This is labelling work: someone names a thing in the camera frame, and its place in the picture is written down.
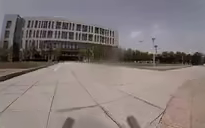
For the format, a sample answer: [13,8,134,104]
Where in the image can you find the pale paved plaza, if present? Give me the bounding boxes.
[0,61,205,128]

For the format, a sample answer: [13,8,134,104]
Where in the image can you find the robot's own part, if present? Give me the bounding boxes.
[126,115,142,128]
[61,116,76,128]

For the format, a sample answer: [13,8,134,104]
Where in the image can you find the tall lamp pole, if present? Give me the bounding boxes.
[151,36,159,66]

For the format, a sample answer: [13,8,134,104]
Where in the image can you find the large white curved building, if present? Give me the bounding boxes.
[0,13,120,62]

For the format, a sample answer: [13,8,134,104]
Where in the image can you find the dark kerb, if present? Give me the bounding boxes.
[0,63,56,83]

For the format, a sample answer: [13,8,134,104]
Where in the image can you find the brownish ground strip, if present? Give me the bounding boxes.
[0,61,53,78]

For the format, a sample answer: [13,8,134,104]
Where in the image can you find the trees by building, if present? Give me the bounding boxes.
[0,41,58,63]

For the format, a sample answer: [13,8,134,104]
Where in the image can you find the reddish paved strip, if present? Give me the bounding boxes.
[159,77,205,128]

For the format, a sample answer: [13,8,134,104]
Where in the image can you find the row of trees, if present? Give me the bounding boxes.
[119,47,205,66]

